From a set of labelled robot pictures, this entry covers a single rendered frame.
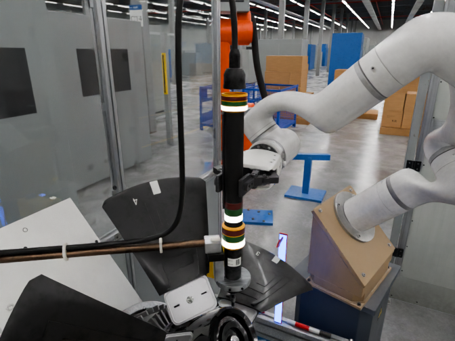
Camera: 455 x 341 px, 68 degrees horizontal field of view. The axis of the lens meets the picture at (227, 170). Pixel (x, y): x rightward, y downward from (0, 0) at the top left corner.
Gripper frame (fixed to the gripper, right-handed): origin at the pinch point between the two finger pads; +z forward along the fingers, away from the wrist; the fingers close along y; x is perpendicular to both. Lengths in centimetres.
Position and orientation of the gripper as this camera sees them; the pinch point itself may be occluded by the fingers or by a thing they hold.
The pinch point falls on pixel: (233, 183)
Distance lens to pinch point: 60.2
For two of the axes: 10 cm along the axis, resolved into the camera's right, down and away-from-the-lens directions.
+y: -9.0, -1.5, 4.2
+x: 0.0, -9.5, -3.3
